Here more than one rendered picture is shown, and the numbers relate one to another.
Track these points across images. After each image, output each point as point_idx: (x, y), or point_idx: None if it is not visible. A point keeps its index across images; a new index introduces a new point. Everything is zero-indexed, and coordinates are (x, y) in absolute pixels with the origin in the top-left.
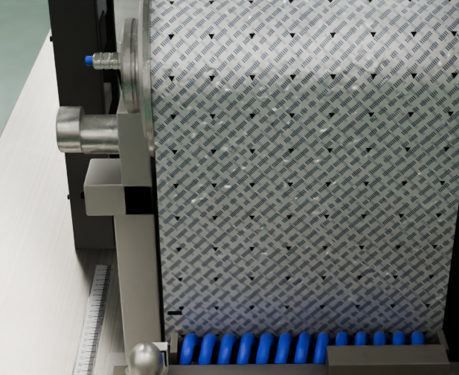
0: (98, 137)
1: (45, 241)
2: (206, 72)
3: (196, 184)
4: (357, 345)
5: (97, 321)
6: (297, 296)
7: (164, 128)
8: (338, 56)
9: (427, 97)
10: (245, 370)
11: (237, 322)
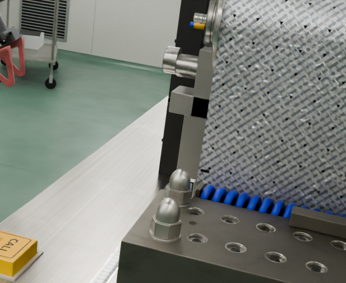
0: (186, 64)
1: (142, 166)
2: (255, 15)
3: (235, 86)
4: (312, 210)
5: None
6: (281, 176)
7: (224, 46)
8: (335, 19)
9: None
10: (239, 209)
11: (241, 186)
